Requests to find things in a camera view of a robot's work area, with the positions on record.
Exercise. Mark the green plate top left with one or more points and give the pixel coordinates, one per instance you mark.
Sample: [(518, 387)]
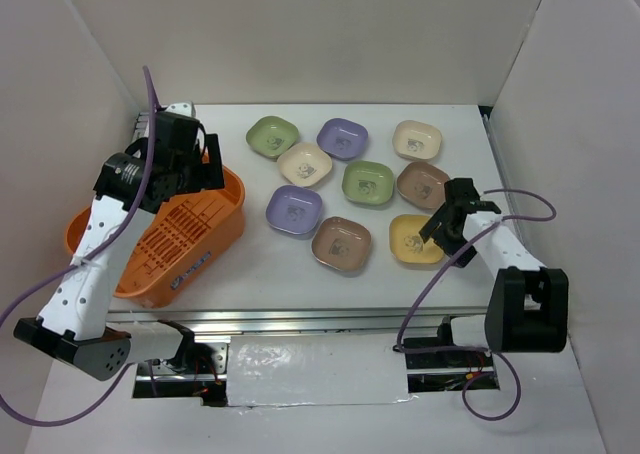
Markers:
[(271, 136)]

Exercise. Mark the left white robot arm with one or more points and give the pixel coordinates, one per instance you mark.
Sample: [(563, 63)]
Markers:
[(72, 326)]

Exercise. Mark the aluminium rail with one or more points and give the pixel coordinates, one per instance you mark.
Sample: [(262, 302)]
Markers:
[(264, 322)]

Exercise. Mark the green plate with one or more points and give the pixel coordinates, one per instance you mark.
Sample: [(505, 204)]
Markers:
[(368, 183), (271, 136)]

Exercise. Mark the white foil sheet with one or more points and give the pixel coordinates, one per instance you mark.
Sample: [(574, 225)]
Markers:
[(315, 370)]

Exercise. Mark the green plate centre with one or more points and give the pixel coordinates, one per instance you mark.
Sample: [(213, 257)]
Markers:
[(368, 183)]

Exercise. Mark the cream plate centre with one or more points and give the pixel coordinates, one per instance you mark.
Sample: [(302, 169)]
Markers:
[(304, 164)]

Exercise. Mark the cream plate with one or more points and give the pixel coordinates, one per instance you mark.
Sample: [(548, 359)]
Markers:
[(304, 164), (417, 140)]

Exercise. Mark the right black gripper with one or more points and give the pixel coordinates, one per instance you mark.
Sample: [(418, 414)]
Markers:
[(433, 224)]

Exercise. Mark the yellow plate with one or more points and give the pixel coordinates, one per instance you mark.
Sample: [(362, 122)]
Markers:
[(407, 246)]

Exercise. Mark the cream plate top right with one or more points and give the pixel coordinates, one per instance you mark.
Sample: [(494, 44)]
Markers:
[(417, 140)]

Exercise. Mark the purple plate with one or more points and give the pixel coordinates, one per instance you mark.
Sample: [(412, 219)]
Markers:
[(342, 139), (294, 210)]

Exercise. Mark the orange plastic bin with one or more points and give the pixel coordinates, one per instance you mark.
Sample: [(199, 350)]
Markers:
[(189, 233)]

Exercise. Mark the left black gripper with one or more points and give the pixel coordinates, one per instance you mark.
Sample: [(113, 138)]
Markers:
[(209, 175)]

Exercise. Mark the purple plate top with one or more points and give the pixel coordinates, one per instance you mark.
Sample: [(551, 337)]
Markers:
[(342, 139)]

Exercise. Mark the brown plate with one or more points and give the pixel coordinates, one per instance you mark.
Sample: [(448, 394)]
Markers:
[(422, 185), (342, 245)]

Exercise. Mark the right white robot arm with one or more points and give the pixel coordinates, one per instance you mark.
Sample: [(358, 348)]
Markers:
[(528, 306)]

